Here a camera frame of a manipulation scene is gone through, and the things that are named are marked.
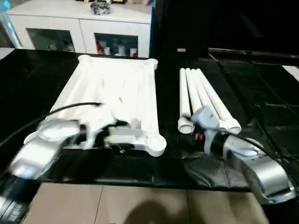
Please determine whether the white plastic table top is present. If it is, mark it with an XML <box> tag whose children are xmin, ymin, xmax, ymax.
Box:
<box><xmin>23</xmin><ymin>55</ymin><xmax>167</xmax><ymax>157</ymax></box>

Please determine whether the white plastic table leg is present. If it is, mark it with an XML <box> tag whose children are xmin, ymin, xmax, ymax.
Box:
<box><xmin>185</xmin><ymin>69</ymin><xmax>202</xmax><ymax>115</ymax></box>
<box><xmin>196</xmin><ymin>68</ymin><xmax>242</xmax><ymax>133</ymax></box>
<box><xmin>191</xmin><ymin>68</ymin><xmax>230</xmax><ymax>132</ymax></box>
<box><xmin>178</xmin><ymin>68</ymin><xmax>194</xmax><ymax>134</ymax></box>

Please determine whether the black work mat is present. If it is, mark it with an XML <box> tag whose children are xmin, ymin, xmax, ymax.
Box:
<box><xmin>0</xmin><ymin>48</ymin><xmax>299</xmax><ymax>193</ymax></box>

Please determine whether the glossy black long bar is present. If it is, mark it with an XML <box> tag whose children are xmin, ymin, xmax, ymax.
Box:
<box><xmin>208</xmin><ymin>47</ymin><xmax>299</xmax><ymax>60</ymax></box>

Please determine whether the white cabinet with glass doors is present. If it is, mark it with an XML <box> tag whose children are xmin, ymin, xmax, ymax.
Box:
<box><xmin>7</xmin><ymin>0</ymin><xmax>153</xmax><ymax>59</ymax></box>

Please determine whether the crumpled silver black object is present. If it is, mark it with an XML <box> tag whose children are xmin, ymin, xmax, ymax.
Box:
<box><xmin>90</xmin><ymin>1</ymin><xmax>113</xmax><ymax>15</ymax></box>

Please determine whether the light blue plastic bottle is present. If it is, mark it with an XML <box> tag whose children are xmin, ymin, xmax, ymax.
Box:
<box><xmin>0</xmin><ymin>0</ymin><xmax>22</xmax><ymax>49</ymax></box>

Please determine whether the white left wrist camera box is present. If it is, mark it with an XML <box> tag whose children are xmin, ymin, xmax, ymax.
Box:
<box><xmin>82</xmin><ymin>105</ymin><xmax>143</xmax><ymax>151</ymax></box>

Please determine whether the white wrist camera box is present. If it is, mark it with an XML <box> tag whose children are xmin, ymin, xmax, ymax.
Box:
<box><xmin>191</xmin><ymin>106</ymin><xmax>221</xmax><ymax>137</ymax></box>
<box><xmin>82</xmin><ymin>105</ymin><xmax>143</xmax><ymax>151</ymax></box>

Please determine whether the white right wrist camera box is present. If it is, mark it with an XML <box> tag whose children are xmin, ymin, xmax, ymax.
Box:
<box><xmin>191</xmin><ymin>106</ymin><xmax>221</xmax><ymax>137</ymax></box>

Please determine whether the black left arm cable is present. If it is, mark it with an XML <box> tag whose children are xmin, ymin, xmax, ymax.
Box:
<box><xmin>0</xmin><ymin>102</ymin><xmax>102</xmax><ymax>146</ymax></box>

